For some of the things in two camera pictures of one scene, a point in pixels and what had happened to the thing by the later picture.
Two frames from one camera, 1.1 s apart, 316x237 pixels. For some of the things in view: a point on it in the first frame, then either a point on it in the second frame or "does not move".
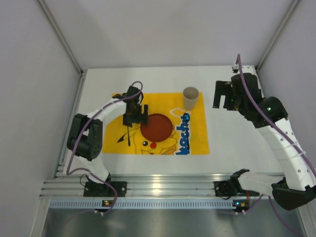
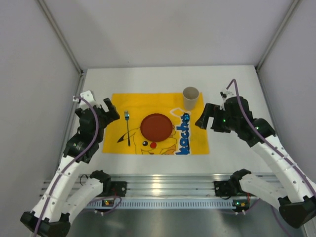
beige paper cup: x=190 y=95 does not move
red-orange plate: x=159 y=128 does not move
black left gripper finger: x=144 y=116 -> x=113 y=113
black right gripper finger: x=222 y=88 -> x=209 y=111
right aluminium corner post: x=293 y=7 does not move
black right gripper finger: x=229 y=103 -> x=219 y=125
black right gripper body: x=228 y=95 -> x=210 y=118
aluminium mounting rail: x=143 y=185 does not move
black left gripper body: x=135 y=118 -> x=106 y=115
